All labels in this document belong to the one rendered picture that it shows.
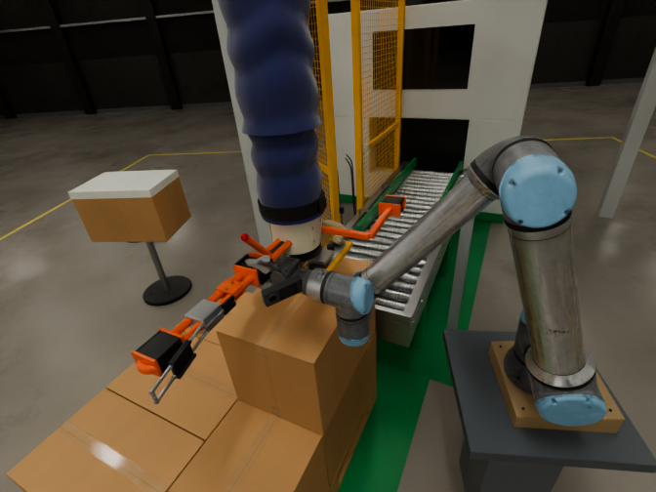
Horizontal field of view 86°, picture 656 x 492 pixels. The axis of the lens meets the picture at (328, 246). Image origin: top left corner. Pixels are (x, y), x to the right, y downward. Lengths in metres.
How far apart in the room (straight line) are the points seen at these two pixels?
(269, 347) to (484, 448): 0.72
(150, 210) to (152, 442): 1.57
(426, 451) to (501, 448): 0.85
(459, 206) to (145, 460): 1.39
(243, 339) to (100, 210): 1.89
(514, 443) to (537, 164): 0.88
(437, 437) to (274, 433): 0.95
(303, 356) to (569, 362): 0.72
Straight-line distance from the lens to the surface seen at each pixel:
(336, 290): 0.91
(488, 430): 1.33
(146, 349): 0.90
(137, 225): 2.86
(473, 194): 0.88
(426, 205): 3.05
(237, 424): 1.60
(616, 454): 1.43
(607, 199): 4.54
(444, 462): 2.10
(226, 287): 1.01
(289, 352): 1.22
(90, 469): 1.74
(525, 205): 0.72
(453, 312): 2.47
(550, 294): 0.87
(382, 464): 2.06
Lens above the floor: 1.83
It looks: 31 degrees down
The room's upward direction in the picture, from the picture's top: 5 degrees counter-clockwise
